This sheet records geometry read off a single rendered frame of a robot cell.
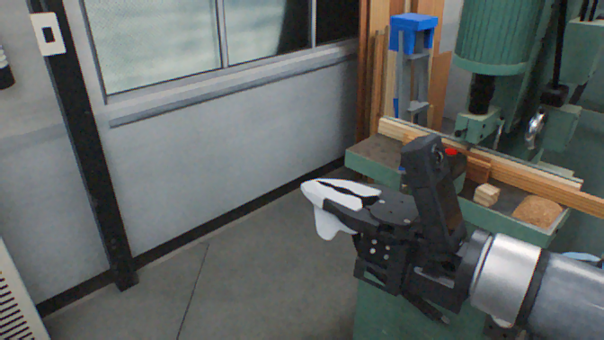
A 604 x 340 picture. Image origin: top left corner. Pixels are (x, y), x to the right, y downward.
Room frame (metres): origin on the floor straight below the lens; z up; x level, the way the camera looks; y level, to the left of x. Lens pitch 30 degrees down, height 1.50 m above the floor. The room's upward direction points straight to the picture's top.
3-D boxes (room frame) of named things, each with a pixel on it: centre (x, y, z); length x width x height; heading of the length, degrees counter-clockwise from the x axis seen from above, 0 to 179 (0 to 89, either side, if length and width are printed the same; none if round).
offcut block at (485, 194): (0.86, -0.47, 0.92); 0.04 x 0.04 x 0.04; 36
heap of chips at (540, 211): (0.81, -0.59, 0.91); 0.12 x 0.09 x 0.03; 135
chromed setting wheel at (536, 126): (1.04, -0.66, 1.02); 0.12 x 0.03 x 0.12; 135
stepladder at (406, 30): (1.92, -0.56, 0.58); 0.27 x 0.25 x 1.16; 41
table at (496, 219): (0.97, -0.40, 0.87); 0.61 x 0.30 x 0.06; 45
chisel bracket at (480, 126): (1.05, -0.50, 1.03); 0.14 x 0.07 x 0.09; 135
